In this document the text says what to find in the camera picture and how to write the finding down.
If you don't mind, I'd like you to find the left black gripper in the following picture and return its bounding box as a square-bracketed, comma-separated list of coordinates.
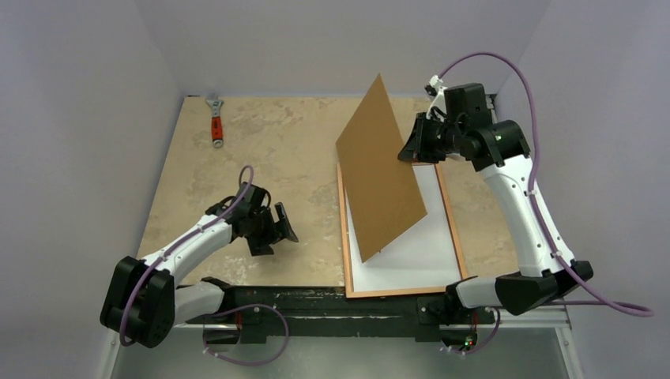
[247, 203, 296, 256]

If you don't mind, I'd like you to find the brown cardboard backing board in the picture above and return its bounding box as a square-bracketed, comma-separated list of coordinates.
[336, 75, 427, 261]

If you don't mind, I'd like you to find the copper wooden picture frame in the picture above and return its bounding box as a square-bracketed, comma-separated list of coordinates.
[336, 160, 469, 300]

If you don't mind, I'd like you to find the plant photo print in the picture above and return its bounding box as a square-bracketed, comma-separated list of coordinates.
[342, 164, 465, 294]

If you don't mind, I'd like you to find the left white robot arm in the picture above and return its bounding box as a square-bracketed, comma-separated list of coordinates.
[100, 182, 299, 348]

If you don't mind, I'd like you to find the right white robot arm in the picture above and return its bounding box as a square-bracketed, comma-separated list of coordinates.
[397, 78, 593, 322]

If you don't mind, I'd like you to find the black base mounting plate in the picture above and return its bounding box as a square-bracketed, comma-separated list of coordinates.
[187, 286, 495, 343]

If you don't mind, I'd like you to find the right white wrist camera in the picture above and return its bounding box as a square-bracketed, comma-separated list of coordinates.
[424, 75, 447, 122]

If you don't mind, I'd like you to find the red handled adjustable wrench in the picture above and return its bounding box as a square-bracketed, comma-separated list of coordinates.
[205, 94, 224, 148]

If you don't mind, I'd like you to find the aluminium rail frame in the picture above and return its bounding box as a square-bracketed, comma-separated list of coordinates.
[99, 94, 585, 379]

